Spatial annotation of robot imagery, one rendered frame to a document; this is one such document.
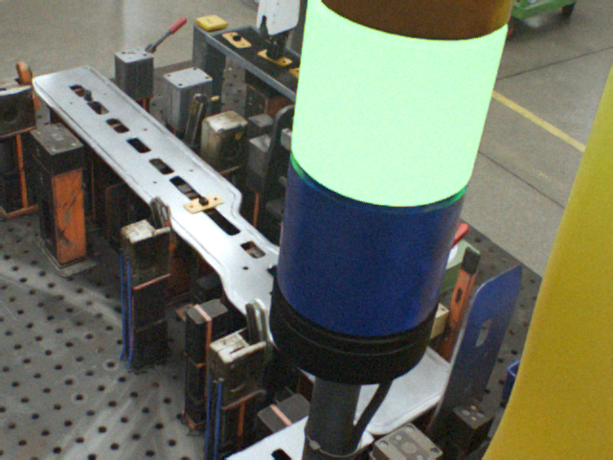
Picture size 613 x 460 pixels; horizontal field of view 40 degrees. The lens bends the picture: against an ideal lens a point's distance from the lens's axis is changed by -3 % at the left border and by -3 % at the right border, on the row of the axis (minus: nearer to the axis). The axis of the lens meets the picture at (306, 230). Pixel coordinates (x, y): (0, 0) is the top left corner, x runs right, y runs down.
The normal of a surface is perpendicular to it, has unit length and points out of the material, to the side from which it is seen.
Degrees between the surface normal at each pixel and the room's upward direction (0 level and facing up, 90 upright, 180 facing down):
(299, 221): 90
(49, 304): 0
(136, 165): 0
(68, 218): 90
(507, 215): 0
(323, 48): 90
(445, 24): 90
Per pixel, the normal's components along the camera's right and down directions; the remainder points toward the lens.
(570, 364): -0.80, 0.33
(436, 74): 0.18, 0.60
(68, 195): 0.62, 0.52
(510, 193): 0.11, -0.80
